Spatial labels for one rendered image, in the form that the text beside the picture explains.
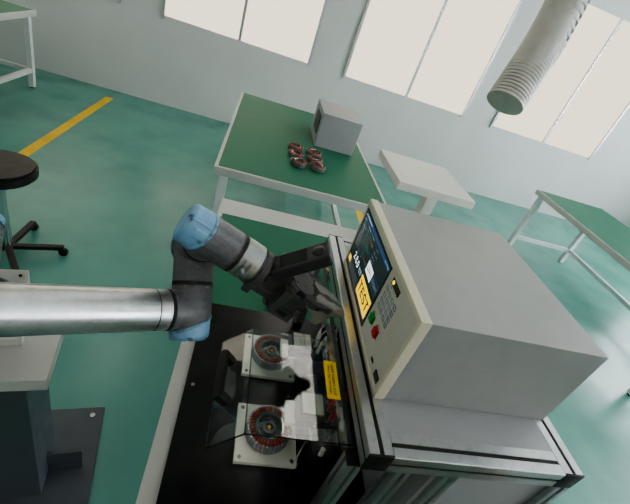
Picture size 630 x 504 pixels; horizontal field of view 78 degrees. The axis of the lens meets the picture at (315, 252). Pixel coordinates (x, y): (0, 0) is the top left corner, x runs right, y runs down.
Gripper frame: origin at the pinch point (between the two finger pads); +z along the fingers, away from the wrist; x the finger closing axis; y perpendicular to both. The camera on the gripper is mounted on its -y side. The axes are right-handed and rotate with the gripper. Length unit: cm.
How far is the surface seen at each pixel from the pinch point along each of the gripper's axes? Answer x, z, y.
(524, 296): -0.1, 27.4, -26.6
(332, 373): 6.0, 6.7, 10.7
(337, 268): -25.2, 7.5, 4.8
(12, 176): -125, -91, 111
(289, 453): 8.1, 17.2, 37.1
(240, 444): 7.1, 6.2, 42.1
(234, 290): -51, 1, 48
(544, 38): -110, 44, -90
